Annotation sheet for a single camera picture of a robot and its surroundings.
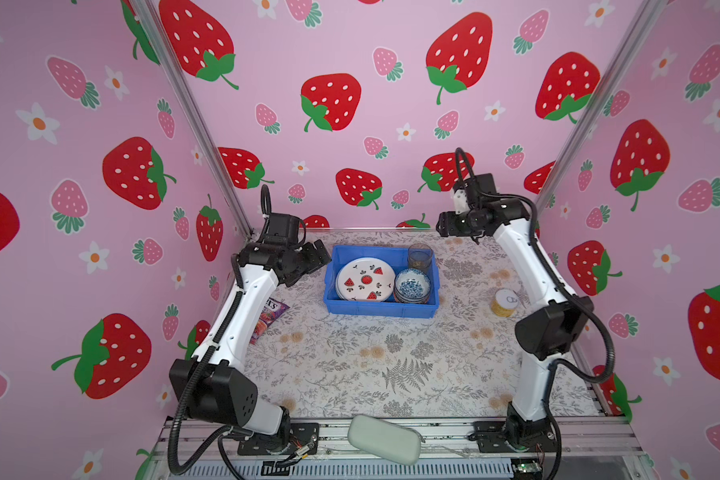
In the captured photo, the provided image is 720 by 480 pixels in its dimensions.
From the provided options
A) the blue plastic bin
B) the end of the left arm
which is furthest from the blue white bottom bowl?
the end of the left arm

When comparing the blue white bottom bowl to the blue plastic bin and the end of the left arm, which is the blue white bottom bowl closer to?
the blue plastic bin

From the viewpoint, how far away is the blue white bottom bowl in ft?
3.08
